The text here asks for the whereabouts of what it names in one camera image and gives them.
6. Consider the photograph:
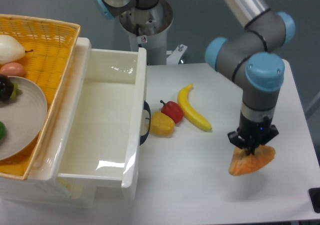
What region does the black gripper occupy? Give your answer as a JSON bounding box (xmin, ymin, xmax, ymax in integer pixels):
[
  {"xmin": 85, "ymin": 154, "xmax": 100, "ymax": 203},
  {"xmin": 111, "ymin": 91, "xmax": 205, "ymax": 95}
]
[{"xmin": 227, "ymin": 110, "xmax": 279, "ymax": 155}]

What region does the orange triangle bread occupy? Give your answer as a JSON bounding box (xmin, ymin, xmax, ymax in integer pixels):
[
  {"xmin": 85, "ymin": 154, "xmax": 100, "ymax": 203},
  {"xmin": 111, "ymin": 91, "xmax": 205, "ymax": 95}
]
[{"xmin": 228, "ymin": 145, "xmax": 276, "ymax": 176}]

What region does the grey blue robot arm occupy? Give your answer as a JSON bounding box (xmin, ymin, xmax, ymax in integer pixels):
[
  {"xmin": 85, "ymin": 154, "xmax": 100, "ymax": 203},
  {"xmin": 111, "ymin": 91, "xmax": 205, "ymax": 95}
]
[{"xmin": 94, "ymin": 0, "xmax": 296, "ymax": 155}]

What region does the yellow toy banana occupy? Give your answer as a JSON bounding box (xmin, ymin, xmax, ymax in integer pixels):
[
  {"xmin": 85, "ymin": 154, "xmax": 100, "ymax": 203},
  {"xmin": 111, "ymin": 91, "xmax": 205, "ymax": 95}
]
[{"xmin": 177, "ymin": 84, "xmax": 212, "ymax": 132}]

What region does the black object at table edge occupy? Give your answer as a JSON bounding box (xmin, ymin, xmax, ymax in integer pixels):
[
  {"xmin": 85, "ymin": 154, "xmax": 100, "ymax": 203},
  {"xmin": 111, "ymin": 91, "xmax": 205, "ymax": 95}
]
[{"xmin": 308, "ymin": 187, "xmax": 320, "ymax": 214}]

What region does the red toy bell pepper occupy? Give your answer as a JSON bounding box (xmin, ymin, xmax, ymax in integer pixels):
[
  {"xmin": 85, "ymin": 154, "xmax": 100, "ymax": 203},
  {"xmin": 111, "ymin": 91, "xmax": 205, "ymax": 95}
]
[{"xmin": 160, "ymin": 100, "xmax": 184, "ymax": 124}]

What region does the yellow toy bell pepper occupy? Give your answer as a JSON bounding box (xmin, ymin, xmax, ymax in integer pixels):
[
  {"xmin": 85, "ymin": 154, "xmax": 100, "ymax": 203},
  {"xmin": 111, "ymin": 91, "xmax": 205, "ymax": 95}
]
[{"xmin": 146, "ymin": 111, "xmax": 175, "ymax": 137}]

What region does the white plastic drawer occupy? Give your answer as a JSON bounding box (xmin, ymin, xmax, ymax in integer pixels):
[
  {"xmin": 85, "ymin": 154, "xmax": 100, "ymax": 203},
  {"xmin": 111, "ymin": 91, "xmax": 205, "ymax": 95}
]
[{"xmin": 58, "ymin": 48, "xmax": 150, "ymax": 200}]

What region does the white drawer cabinet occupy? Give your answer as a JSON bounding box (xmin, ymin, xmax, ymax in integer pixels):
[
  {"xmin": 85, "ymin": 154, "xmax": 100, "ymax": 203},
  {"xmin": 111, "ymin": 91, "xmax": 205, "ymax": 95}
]
[{"xmin": 0, "ymin": 37, "xmax": 96, "ymax": 208}]

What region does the yellow woven basket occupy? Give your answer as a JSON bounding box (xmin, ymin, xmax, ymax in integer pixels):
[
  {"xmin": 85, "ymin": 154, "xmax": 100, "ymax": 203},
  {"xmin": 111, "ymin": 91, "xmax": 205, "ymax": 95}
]
[{"xmin": 0, "ymin": 14, "xmax": 81, "ymax": 180}]

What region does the grey round plate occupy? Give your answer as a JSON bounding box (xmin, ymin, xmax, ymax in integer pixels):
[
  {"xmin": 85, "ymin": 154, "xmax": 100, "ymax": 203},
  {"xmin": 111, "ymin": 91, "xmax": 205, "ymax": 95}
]
[{"xmin": 0, "ymin": 76, "xmax": 47, "ymax": 160}]

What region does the dark purple toy eggplant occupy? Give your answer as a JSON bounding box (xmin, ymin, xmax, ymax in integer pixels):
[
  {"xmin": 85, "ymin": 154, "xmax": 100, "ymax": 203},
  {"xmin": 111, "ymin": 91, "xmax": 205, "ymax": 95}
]
[{"xmin": 0, "ymin": 74, "xmax": 23, "ymax": 102}]

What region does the green toy vegetable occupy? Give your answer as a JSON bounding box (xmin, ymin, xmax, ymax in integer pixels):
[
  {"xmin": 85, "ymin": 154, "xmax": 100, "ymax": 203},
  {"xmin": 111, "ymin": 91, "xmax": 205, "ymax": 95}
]
[{"xmin": 0, "ymin": 122, "xmax": 7, "ymax": 142}]

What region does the pink toy egg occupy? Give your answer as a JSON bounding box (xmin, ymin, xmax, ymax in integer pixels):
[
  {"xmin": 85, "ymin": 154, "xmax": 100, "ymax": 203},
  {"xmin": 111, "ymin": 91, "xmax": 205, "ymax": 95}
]
[{"xmin": 0, "ymin": 62, "xmax": 26, "ymax": 77}]

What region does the white toy pear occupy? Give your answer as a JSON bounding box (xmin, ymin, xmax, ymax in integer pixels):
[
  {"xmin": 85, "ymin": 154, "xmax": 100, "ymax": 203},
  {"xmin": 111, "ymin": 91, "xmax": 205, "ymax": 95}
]
[{"xmin": 0, "ymin": 34, "xmax": 33, "ymax": 65}]

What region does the black drawer handle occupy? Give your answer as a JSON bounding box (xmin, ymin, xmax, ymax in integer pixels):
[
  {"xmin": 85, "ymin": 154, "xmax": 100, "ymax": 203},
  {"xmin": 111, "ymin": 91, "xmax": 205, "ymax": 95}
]
[{"xmin": 139, "ymin": 101, "xmax": 151, "ymax": 146}]

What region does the white mounting bracket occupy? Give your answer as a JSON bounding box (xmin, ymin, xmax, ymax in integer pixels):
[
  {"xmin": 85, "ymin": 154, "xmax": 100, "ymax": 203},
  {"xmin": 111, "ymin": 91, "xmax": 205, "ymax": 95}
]
[{"xmin": 166, "ymin": 44, "xmax": 188, "ymax": 66}]

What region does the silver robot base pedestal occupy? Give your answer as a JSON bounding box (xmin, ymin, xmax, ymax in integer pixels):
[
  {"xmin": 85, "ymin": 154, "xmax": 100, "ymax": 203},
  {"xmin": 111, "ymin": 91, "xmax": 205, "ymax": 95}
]
[{"xmin": 119, "ymin": 0, "xmax": 174, "ymax": 66}]

